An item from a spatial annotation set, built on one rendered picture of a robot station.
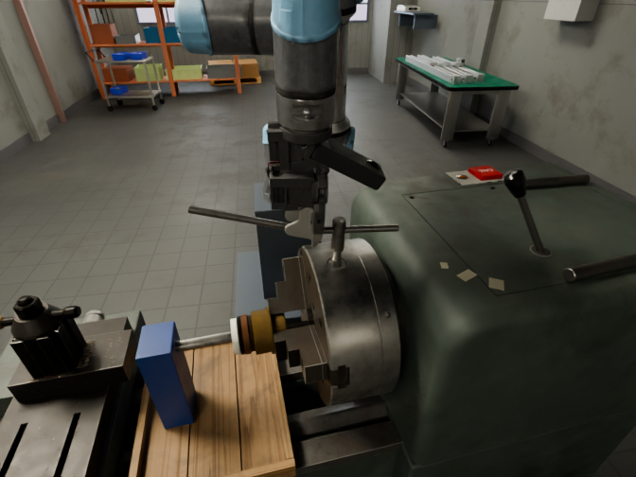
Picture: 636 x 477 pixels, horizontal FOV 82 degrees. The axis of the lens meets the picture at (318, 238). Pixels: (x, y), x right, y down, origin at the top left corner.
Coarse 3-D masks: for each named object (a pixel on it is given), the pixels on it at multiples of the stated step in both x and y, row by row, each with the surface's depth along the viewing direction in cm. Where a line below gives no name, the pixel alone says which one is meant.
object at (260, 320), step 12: (252, 312) 72; (264, 312) 72; (240, 324) 70; (252, 324) 69; (264, 324) 70; (276, 324) 71; (240, 336) 69; (252, 336) 69; (264, 336) 69; (240, 348) 69; (252, 348) 70; (264, 348) 70
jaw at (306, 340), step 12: (276, 336) 69; (288, 336) 68; (300, 336) 68; (312, 336) 68; (276, 348) 68; (288, 348) 65; (300, 348) 65; (312, 348) 65; (288, 360) 68; (300, 360) 66; (312, 360) 63; (324, 360) 63; (312, 372) 62; (324, 372) 63; (336, 372) 62
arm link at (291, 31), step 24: (288, 0) 37; (312, 0) 37; (336, 0) 38; (288, 24) 38; (312, 24) 38; (336, 24) 40; (288, 48) 40; (312, 48) 40; (336, 48) 42; (288, 72) 42; (312, 72) 41; (336, 72) 44; (288, 96) 43; (312, 96) 43
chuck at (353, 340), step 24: (312, 264) 65; (360, 264) 66; (312, 288) 67; (336, 288) 62; (360, 288) 63; (312, 312) 71; (336, 312) 60; (360, 312) 61; (336, 336) 60; (360, 336) 60; (336, 360) 60; (360, 360) 61; (336, 384) 63; (360, 384) 63
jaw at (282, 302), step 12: (300, 252) 78; (288, 264) 73; (300, 264) 74; (288, 276) 73; (300, 276) 74; (276, 288) 73; (288, 288) 73; (300, 288) 73; (276, 300) 72; (288, 300) 73; (300, 300) 73; (276, 312) 72
